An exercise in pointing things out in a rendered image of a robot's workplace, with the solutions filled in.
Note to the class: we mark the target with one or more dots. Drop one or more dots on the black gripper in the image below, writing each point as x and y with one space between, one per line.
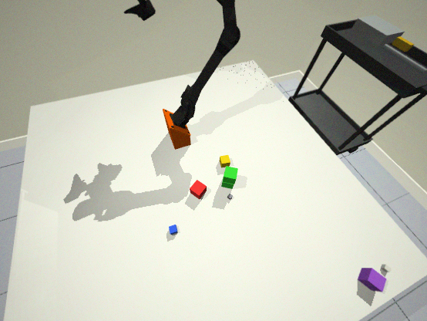
143 10

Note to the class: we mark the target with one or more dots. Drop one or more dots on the small blue block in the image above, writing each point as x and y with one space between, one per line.
173 229

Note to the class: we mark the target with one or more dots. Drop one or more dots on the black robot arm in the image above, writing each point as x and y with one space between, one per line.
228 39

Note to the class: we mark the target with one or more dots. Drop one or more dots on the yellow block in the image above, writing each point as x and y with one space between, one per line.
224 161

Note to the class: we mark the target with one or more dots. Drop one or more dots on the purple block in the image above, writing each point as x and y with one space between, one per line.
372 279

